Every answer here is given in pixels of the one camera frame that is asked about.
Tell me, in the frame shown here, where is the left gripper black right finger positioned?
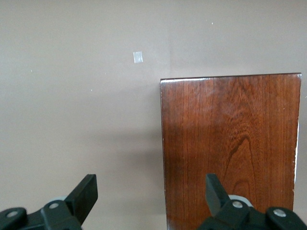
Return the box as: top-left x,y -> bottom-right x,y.
196,173 -> 307,230

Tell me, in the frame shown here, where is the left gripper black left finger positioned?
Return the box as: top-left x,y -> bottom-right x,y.
0,173 -> 98,230

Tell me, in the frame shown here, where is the small clear tape piece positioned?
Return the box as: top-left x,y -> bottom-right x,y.
132,51 -> 144,64

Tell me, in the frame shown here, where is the dark brown wooden cabinet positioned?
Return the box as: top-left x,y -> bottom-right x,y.
160,73 -> 302,230

